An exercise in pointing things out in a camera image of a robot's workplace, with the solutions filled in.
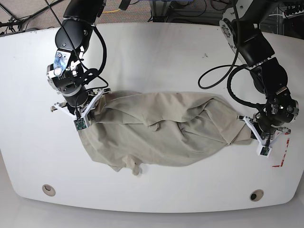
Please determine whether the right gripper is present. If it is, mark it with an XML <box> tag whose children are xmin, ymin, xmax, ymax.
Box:
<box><xmin>50</xmin><ymin>86</ymin><xmax>111</xmax><ymax>122</ymax></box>

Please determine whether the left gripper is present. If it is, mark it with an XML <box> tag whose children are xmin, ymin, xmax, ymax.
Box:
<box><xmin>237</xmin><ymin>115</ymin><xmax>291</xmax><ymax>149</ymax></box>

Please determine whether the beige T-shirt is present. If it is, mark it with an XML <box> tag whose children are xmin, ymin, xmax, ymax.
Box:
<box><xmin>78</xmin><ymin>91</ymin><xmax>251</xmax><ymax>175</ymax></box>

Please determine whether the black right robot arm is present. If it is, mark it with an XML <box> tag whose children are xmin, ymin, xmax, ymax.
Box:
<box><xmin>47</xmin><ymin>0</ymin><xmax>107</xmax><ymax>119</ymax></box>

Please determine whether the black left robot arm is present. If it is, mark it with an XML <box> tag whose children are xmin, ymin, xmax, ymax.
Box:
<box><xmin>219</xmin><ymin>0</ymin><xmax>299</xmax><ymax>156</ymax></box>

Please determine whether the red tape rectangle marking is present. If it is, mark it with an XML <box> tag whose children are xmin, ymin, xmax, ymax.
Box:
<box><xmin>269</xmin><ymin>134</ymin><xmax>290</xmax><ymax>168</ymax></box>

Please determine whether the black tripod stand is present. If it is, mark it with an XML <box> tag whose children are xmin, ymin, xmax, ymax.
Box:
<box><xmin>0</xmin><ymin>0</ymin><xmax>63</xmax><ymax>37</ymax></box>

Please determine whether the white power strip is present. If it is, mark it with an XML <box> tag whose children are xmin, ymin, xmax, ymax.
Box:
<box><xmin>283</xmin><ymin>4</ymin><xmax>304</xmax><ymax>19</ymax></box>

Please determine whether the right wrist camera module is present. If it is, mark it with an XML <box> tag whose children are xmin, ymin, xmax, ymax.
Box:
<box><xmin>73</xmin><ymin>117</ymin><xmax>90</xmax><ymax>131</ymax></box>

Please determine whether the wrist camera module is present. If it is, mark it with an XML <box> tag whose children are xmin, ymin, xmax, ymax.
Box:
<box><xmin>73</xmin><ymin>117</ymin><xmax>90</xmax><ymax>131</ymax></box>
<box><xmin>256</xmin><ymin>145</ymin><xmax>272</xmax><ymax>158</ymax></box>

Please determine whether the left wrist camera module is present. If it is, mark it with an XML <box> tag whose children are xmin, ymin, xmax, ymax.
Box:
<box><xmin>256</xmin><ymin>145</ymin><xmax>272</xmax><ymax>158</ymax></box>

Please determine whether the right table cable grommet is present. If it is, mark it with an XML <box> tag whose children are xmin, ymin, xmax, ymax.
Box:
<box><xmin>249</xmin><ymin>190</ymin><xmax>264</xmax><ymax>202</ymax></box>

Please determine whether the table cable grommet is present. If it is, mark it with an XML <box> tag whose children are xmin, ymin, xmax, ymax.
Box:
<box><xmin>42</xmin><ymin>184</ymin><xmax>56</xmax><ymax>197</ymax></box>
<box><xmin>249</xmin><ymin>190</ymin><xmax>264</xmax><ymax>202</ymax></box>

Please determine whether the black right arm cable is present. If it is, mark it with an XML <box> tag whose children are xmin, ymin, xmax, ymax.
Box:
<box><xmin>80</xmin><ymin>23</ymin><xmax>110</xmax><ymax>95</ymax></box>

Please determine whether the left table cable grommet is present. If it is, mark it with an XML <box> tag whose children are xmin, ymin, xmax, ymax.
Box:
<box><xmin>42</xmin><ymin>184</ymin><xmax>56</xmax><ymax>197</ymax></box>

